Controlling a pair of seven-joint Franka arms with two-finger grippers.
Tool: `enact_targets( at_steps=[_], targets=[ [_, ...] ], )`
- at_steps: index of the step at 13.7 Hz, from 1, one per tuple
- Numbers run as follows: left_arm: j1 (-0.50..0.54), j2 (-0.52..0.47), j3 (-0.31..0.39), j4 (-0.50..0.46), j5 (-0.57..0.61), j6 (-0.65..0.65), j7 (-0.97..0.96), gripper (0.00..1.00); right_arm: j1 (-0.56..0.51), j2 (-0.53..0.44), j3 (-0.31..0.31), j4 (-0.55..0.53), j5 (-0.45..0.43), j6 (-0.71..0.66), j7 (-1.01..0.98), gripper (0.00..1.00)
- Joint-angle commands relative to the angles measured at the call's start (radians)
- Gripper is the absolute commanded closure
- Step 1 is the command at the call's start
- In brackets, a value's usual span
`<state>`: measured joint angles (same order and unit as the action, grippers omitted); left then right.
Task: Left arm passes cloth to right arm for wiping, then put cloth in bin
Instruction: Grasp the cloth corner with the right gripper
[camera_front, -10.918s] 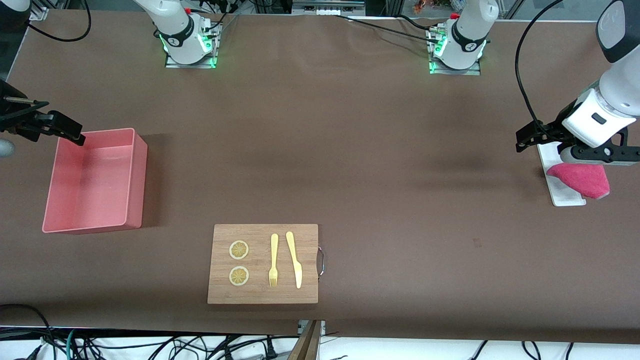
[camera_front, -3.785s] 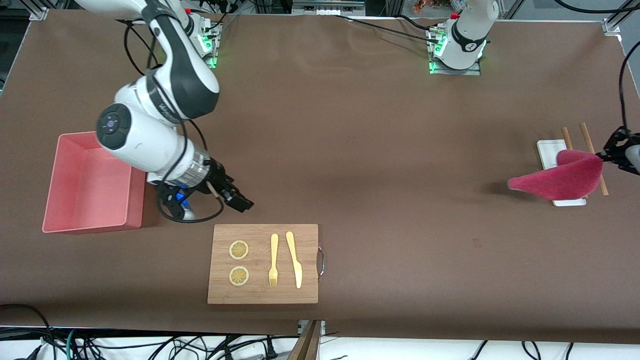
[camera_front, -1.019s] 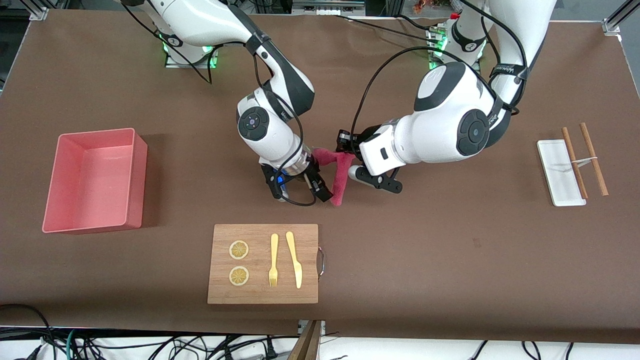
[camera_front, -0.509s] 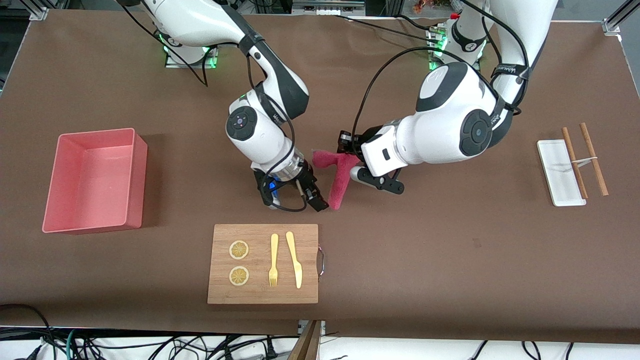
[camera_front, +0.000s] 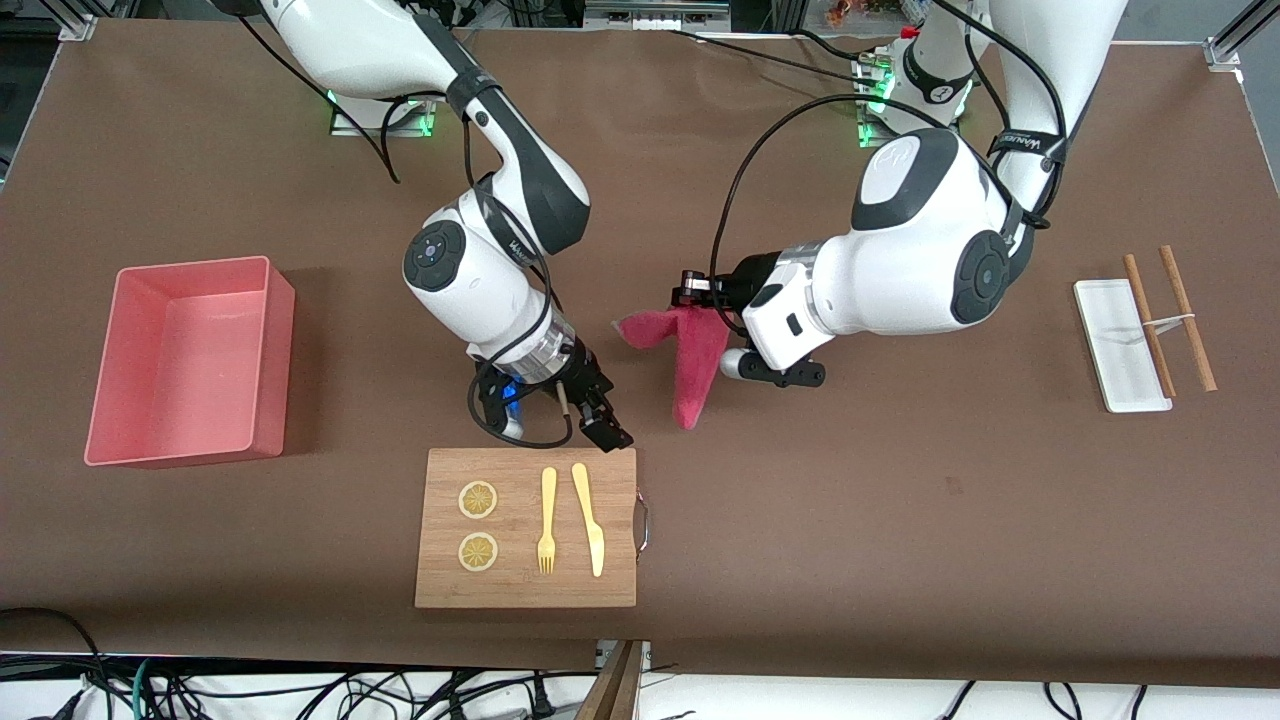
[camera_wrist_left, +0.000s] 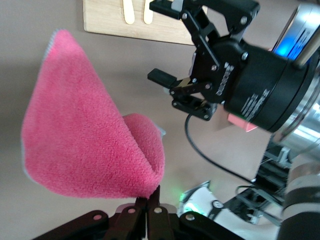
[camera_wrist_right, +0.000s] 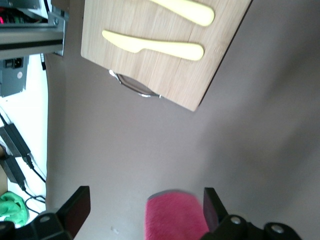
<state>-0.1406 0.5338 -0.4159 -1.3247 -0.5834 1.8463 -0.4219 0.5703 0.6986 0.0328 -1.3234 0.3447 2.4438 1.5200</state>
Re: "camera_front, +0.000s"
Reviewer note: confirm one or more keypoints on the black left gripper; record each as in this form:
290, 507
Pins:
748, 274

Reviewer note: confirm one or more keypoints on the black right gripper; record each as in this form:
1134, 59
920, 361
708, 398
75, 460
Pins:
577, 381

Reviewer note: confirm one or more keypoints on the pink fluffy cloth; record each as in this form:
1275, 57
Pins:
700, 370

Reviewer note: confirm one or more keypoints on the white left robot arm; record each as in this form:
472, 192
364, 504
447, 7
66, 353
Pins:
920, 260

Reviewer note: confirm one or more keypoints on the yellow plastic fork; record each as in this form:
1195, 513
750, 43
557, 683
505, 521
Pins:
547, 500

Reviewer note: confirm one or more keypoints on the yellow plastic knife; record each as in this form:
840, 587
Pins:
590, 520

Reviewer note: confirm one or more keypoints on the lemon slice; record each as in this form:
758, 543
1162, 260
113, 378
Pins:
478, 552
478, 500

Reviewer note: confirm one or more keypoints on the wooden cutting board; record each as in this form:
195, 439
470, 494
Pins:
525, 590

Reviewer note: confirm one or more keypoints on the brown table cover sheet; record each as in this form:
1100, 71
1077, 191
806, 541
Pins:
800, 520

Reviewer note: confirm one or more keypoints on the wooden beam below table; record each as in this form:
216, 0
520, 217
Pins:
610, 690

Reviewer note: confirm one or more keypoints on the black power plug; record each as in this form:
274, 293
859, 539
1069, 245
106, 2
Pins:
541, 700

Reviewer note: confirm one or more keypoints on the grey device behind table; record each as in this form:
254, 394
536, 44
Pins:
655, 12

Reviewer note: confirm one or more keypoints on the orange object behind table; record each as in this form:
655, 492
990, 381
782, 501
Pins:
848, 10

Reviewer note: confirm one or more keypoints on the pink plastic bin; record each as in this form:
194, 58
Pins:
190, 370

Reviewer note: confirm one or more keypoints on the white rectangular tray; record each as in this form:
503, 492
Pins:
1115, 350

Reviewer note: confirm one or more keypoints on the white band joining rods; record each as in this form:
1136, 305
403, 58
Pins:
1170, 320

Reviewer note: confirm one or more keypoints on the small metal bracket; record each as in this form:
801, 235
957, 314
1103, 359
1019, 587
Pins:
645, 652

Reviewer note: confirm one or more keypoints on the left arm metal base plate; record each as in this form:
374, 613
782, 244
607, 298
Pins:
875, 135

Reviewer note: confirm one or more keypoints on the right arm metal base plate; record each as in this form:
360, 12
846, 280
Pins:
350, 128

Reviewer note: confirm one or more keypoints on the aluminium frame profile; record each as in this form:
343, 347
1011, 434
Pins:
1235, 35
78, 28

